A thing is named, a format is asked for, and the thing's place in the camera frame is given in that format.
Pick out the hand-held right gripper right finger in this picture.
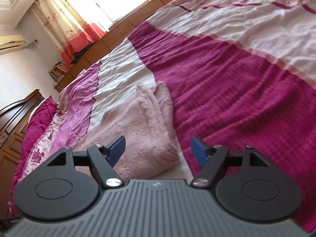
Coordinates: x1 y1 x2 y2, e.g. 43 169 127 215
190 135 270 188

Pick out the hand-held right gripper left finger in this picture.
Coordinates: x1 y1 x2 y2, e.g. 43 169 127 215
46 135 127 188

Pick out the pink knit cardigan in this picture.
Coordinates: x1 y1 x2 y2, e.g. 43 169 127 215
74 81 181 179

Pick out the pink and white bedspread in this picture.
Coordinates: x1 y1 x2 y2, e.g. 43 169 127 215
7 0 316 232

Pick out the magenta pillow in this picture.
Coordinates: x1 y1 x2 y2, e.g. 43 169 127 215
26 97 60 141

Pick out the carved wooden headboard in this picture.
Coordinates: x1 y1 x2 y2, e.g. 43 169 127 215
0 89 46 218

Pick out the row of books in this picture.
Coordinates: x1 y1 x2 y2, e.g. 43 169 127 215
49 63 68 81

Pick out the long wooden cabinet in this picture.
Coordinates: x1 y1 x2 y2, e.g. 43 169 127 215
54 0 235 93

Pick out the cream and red curtain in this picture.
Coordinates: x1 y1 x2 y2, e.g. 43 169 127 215
31 0 109 66

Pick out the wall air conditioner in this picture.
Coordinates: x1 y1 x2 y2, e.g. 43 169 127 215
0 35 26 55

